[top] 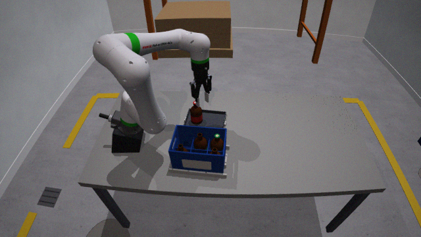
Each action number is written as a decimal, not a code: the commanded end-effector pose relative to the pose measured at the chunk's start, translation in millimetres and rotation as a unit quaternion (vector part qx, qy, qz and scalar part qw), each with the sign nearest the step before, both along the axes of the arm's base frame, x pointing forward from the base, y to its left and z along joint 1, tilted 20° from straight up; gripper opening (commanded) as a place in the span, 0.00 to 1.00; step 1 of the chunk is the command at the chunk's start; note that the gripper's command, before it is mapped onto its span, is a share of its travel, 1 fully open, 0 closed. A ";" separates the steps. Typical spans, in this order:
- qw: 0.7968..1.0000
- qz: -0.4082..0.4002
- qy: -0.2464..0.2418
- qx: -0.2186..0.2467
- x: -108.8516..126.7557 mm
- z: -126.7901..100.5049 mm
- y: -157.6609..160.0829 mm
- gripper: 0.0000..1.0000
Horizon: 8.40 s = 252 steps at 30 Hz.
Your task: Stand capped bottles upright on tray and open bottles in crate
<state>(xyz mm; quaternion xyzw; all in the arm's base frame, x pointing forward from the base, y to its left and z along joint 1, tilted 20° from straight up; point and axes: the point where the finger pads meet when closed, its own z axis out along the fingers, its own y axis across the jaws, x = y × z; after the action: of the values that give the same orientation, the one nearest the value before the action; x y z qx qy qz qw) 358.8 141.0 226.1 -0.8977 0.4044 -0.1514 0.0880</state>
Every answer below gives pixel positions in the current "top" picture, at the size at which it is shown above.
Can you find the brown bottle with blue label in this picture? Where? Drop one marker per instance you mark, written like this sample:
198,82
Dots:
217,142

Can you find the brown glass bottle with red label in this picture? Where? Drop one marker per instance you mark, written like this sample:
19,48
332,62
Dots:
196,114

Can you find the dark blue crate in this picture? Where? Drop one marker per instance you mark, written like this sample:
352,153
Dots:
196,159

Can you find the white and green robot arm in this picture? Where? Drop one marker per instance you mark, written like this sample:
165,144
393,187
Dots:
122,55

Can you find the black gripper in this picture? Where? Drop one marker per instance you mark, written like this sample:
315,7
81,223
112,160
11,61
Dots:
198,81

